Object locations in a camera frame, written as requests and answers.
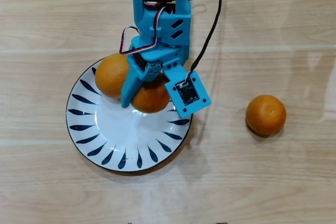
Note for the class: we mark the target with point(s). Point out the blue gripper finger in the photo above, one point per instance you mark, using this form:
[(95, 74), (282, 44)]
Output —
[(130, 90)]

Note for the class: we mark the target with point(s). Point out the small orange with wrinkled top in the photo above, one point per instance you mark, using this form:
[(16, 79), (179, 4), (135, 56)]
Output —
[(151, 100)]

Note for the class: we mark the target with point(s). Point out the large orange with green stem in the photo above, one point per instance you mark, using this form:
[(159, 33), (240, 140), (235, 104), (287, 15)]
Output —
[(110, 77)]

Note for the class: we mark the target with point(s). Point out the white plate blue leaf pattern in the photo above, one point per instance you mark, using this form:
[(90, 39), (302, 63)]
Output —
[(126, 134)]

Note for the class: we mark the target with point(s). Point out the small smooth round orange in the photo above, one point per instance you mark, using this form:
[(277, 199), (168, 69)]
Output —
[(265, 115)]

